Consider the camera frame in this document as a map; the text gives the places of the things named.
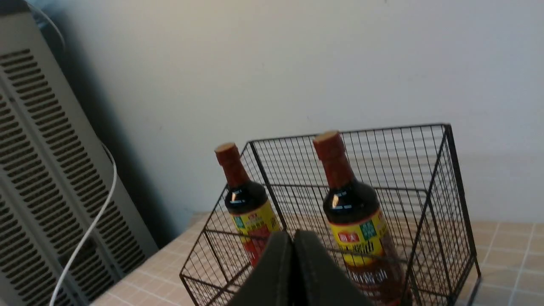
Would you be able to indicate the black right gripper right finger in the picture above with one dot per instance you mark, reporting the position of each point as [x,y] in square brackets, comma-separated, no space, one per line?
[318,280]

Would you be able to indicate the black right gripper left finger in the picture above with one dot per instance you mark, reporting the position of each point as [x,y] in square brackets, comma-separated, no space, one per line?
[269,282]

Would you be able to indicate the dark soy sauce bottle brown label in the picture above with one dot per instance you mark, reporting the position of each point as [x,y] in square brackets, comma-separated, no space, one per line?
[360,228]

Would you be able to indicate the light soy sauce bottle red label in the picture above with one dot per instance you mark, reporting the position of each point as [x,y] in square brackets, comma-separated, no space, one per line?
[247,202]

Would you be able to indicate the grey vented appliance cabinet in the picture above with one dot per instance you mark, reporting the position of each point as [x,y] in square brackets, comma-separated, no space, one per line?
[55,178]

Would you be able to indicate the black wire mesh rack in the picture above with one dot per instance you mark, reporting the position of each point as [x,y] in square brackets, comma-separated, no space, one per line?
[388,204]

